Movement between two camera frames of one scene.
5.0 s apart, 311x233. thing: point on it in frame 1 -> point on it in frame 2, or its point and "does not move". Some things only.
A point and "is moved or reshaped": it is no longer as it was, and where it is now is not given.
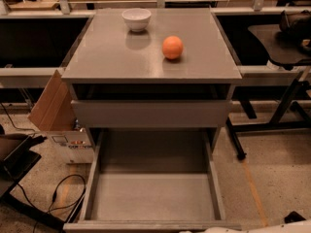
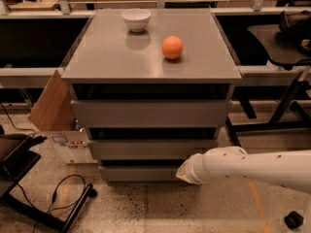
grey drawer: [154, 181] is moved or reshaped
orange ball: [172, 47] does not move
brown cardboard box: [53, 109] does not move
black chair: [288, 44] does not move
